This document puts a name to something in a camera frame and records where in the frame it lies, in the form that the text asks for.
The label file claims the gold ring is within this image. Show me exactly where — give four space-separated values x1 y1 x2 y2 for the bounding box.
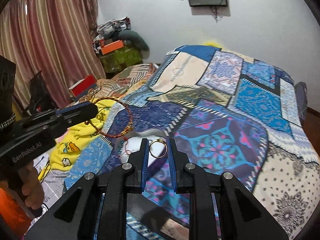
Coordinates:
149 138 169 159

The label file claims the red gold wire bangle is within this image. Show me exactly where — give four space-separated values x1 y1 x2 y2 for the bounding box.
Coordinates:
84 96 133 139

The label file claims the heart-shaped purple jewelry box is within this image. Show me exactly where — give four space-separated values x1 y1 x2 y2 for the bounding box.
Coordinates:
115 128 171 178

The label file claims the person's left hand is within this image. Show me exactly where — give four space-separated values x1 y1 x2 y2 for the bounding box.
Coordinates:
19 161 44 210

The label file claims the yellow duck towel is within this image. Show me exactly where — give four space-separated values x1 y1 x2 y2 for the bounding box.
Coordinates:
38 99 116 181

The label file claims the red and white box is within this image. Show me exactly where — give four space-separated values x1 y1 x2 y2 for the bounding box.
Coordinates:
68 75 97 98

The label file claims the blue patchwork bedspread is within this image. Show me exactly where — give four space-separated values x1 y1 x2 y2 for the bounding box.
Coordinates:
64 46 319 239

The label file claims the orange box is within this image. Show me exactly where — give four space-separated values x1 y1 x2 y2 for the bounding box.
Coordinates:
101 40 124 55

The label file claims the striped beige blanket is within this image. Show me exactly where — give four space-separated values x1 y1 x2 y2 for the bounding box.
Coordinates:
75 63 159 104

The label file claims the striped pink curtain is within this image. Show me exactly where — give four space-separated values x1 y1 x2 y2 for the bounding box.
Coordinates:
1 0 105 108

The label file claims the dark green cushion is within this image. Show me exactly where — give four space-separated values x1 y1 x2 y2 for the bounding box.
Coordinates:
118 30 150 59

